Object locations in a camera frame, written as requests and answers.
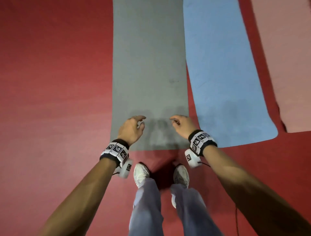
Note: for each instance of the person's left hand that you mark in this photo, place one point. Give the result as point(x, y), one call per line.
point(130, 131)

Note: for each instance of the peach yoga mat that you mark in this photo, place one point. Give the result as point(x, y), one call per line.
point(289, 60)

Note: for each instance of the light blue yoga mat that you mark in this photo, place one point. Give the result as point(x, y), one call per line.
point(223, 73)

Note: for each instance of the person's right hand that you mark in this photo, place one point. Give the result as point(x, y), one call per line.
point(185, 126)

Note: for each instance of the person's left forearm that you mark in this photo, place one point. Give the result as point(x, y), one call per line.
point(80, 201)

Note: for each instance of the green yoga mat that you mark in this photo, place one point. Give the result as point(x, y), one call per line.
point(148, 60)

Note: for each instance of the person's white shoe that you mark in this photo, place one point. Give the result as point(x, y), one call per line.
point(141, 175)
point(181, 176)

